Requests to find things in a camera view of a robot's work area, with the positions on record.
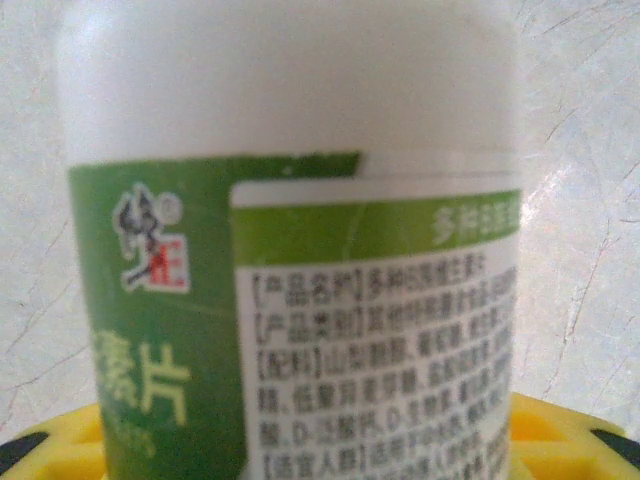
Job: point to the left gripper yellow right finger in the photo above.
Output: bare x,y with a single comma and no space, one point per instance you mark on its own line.
565,440

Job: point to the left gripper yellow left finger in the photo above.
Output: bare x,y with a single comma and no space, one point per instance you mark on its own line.
55,445

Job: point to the white pill bottle green cap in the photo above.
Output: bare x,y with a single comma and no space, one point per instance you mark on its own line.
300,200

